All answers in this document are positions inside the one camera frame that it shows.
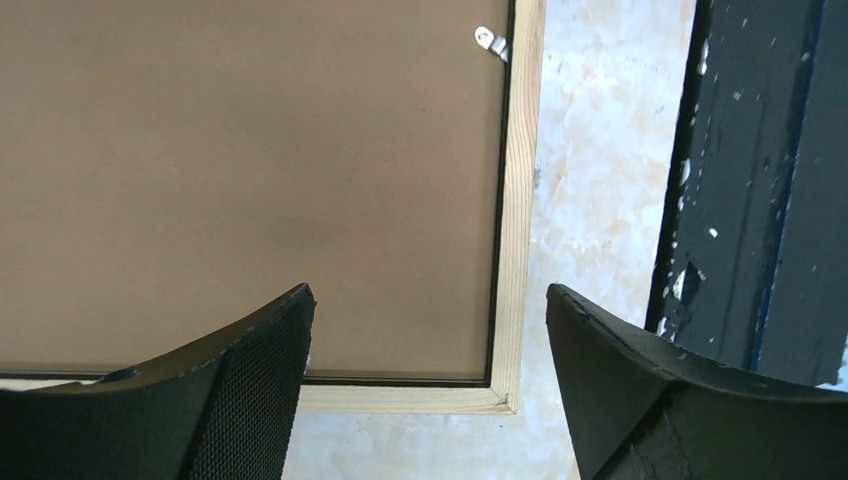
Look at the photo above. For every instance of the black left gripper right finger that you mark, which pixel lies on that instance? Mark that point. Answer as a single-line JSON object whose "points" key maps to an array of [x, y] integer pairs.
{"points": [[640, 407]]}

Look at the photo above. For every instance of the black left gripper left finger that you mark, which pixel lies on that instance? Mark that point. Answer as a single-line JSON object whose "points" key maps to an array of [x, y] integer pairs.
{"points": [[220, 407]]}

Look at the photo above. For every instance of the silver frame clip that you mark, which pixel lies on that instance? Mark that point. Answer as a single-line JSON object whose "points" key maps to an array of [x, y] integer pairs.
{"points": [[496, 44]]}

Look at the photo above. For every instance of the black picture frame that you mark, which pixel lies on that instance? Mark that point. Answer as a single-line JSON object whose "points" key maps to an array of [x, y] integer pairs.
{"points": [[520, 199]]}

